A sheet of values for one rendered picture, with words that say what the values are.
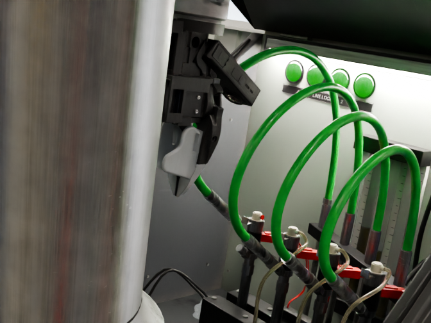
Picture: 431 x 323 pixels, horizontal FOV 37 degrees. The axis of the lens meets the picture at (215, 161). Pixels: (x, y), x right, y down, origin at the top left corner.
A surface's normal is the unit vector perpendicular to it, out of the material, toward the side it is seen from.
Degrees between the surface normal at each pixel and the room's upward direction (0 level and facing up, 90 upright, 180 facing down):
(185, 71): 90
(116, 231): 96
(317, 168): 90
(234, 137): 90
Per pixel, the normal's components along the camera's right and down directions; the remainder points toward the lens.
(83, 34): 0.28, 0.38
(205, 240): 0.68, 0.26
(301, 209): -0.72, 0.04
